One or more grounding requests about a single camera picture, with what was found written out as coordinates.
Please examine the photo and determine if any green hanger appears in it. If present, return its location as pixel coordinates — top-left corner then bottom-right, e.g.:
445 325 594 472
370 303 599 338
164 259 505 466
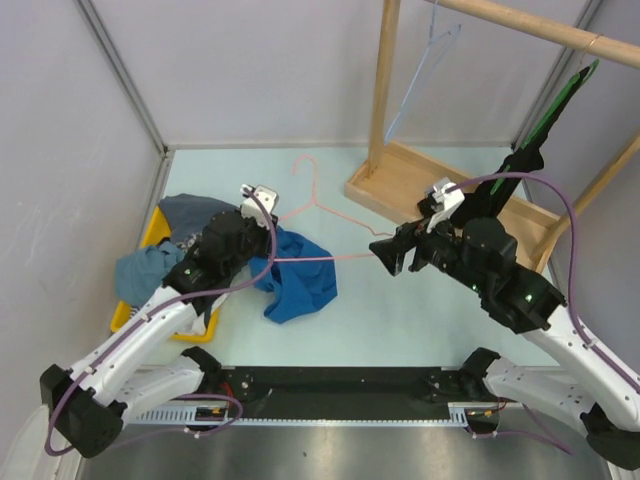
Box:
498 59 600 173

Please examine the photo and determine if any purple cable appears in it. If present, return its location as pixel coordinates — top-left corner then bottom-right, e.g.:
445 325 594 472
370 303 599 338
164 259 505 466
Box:
444 172 640 396
44 185 280 459

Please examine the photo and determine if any wooden clothes rack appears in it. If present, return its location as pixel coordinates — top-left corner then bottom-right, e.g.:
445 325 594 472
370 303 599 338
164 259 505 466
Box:
344 1 639 272

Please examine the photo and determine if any light blue wire hanger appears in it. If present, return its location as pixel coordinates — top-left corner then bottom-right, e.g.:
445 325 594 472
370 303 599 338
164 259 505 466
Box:
383 1 462 146

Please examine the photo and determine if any aluminium frame post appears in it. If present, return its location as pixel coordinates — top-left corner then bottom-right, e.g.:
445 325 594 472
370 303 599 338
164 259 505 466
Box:
74 0 174 161

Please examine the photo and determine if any white garment with stripes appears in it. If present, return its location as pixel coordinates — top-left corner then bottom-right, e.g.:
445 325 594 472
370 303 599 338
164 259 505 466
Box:
180 294 228 336

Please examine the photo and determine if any yellow plastic basket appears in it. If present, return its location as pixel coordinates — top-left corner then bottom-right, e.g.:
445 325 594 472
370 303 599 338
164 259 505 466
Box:
110 207 221 344

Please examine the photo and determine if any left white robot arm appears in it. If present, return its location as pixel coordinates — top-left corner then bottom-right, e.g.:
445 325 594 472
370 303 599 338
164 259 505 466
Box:
40 209 277 458

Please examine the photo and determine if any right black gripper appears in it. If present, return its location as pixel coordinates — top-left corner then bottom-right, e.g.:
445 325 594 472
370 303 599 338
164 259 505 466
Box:
368 208 489 295

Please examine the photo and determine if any light teal garment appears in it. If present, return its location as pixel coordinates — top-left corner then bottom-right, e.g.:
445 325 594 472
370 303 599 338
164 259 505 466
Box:
114 241 185 307

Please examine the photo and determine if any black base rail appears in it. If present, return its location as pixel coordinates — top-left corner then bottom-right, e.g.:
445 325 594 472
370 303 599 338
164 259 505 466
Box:
196 367 506 423

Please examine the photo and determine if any grey-blue printed t-shirt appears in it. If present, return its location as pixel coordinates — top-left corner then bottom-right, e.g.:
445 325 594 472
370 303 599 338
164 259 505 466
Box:
158 193 236 252

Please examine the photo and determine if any black garment on hanger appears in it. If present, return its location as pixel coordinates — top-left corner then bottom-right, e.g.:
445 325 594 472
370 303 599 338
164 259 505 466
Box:
449 72 594 226

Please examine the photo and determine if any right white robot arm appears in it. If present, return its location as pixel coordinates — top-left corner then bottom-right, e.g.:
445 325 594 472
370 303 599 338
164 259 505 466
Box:
369 218 639 471

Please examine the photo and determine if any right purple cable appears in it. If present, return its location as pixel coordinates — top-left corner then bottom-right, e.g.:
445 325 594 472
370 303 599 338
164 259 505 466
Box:
444 172 640 396

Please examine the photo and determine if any pink wire hanger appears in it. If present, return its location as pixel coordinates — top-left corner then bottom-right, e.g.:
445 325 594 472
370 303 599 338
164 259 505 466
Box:
267 154 394 263

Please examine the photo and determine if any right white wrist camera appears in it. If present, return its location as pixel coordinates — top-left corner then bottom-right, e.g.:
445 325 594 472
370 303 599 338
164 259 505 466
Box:
417 177 465 233

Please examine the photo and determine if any blue tank top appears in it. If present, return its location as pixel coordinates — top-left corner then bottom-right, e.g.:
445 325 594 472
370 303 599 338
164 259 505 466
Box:
254 227 338 324

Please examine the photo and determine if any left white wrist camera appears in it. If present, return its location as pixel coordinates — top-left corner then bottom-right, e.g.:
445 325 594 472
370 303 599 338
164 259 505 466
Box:
240 184 279 229

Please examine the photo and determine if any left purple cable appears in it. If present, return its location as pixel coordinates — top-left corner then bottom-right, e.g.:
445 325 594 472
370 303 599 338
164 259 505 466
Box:
44 185 280 459

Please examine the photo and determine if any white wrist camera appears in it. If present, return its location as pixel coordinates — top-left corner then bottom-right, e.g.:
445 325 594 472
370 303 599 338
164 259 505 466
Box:
240 184 279 229
417 177 465 233

